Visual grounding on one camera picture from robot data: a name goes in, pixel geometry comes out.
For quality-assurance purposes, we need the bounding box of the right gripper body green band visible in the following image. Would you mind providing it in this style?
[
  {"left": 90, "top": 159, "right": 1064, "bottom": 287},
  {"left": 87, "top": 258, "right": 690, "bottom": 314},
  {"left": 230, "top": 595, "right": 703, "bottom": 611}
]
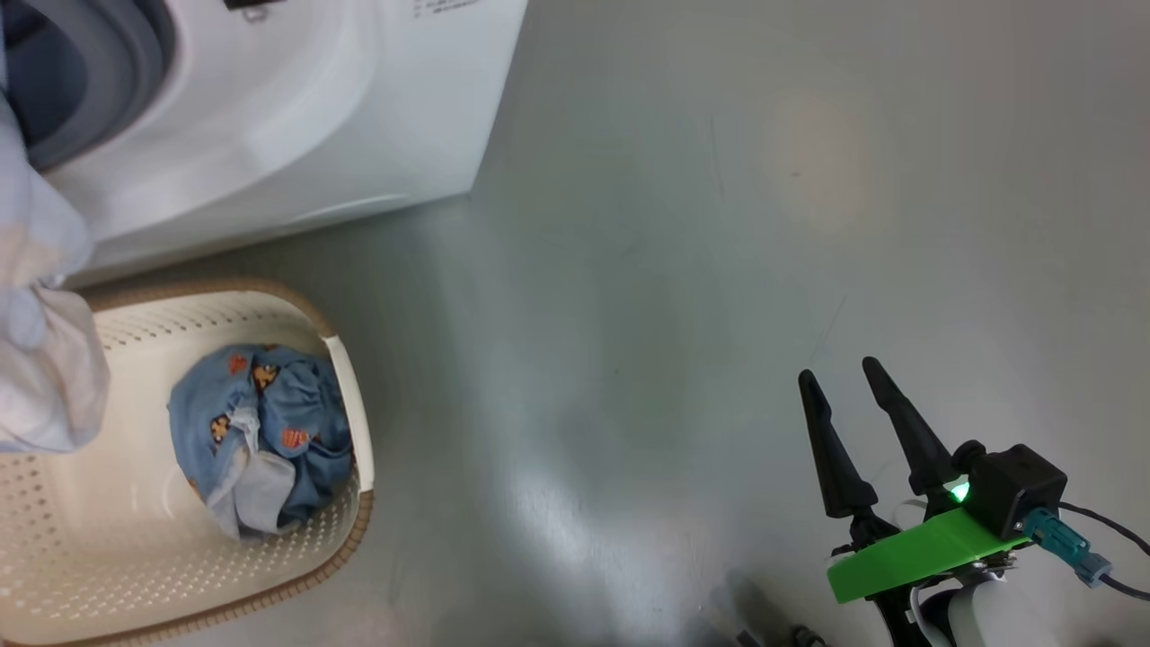
[{"left": 826, "top": 480, "right": 1034, "bottom": 647}]

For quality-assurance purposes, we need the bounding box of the white front-load washing machine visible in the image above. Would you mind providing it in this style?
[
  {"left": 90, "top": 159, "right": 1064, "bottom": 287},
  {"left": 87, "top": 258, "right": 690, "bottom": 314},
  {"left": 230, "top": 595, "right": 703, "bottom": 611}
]
[{"left": 0, "top": 0, "right": 529, "bottom": 288}]

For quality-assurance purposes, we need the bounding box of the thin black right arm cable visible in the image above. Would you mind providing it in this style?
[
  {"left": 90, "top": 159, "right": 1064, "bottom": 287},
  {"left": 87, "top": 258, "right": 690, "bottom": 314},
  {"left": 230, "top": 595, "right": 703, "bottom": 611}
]
[{"left": 1058, "top": 501, "right": 1150, "bottom": 602}]

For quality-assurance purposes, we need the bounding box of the pale blue white garment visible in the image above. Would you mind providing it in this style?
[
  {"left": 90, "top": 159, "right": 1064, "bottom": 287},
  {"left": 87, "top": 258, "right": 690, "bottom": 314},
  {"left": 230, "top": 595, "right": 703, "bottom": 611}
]
[{"left": 0, "top": 45, "right": 111, "bottom": 455}]

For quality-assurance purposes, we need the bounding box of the blue garment with orange prints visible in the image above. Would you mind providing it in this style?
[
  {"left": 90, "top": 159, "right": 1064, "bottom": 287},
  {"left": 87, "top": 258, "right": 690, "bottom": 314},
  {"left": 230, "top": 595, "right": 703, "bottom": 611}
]
[{"left": 167, "top": 344, "right": 354, "bottom": 541}]

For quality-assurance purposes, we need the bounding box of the cream perforated laundry basket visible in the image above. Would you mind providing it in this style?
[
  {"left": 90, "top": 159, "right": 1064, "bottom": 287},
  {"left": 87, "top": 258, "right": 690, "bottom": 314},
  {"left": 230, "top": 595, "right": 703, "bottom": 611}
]
[{"left": 0, "top": 277, "right": 376, "bottom": 647}]

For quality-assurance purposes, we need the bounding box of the teal right camera cable connector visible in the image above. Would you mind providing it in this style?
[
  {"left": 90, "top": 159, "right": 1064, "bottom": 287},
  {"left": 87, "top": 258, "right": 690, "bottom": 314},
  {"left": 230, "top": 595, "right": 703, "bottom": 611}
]
[{"left": 1022, "top": 507, "right": 1114, "bottom": 589}]

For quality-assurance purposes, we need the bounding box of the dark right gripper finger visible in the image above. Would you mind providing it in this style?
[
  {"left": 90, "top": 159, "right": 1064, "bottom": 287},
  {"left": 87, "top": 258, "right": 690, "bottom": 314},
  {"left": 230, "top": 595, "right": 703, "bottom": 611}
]
[
  {"left": 862, "top": 356, "right": 958, "bottom": 498},
  {"left": 798, "top": 368, "right": 880, "bottom": 521}
]

